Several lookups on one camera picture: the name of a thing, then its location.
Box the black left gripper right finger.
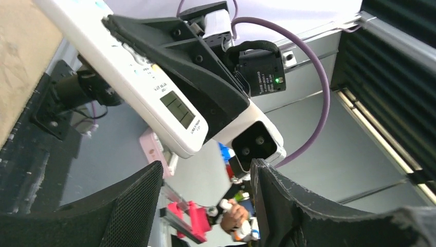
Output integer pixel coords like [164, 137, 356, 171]
[251, 159, 435, 247]

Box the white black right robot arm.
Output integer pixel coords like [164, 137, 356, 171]
[102, 1, 286, 140]

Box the white remote control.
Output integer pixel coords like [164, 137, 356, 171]
[35, 1, 208, 158]

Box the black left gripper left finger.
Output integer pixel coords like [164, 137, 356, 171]
[1, 161, 163, 246]

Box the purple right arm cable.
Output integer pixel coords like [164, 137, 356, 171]
[175, 0, 331, 168]

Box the aluminium table edge frame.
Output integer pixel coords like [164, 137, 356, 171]
[252, 12, 360, 113]

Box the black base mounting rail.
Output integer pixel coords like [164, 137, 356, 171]
[0, 59, 123, 216]

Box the person in background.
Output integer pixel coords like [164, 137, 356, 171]
[219, 199, 260, 243]

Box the pink device in background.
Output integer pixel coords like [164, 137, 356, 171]
[139, 127, 179, 179]

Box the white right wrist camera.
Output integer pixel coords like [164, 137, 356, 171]
[213, 100, 286, 173]

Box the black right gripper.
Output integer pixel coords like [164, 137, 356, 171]
[102, 1, 249, 142]

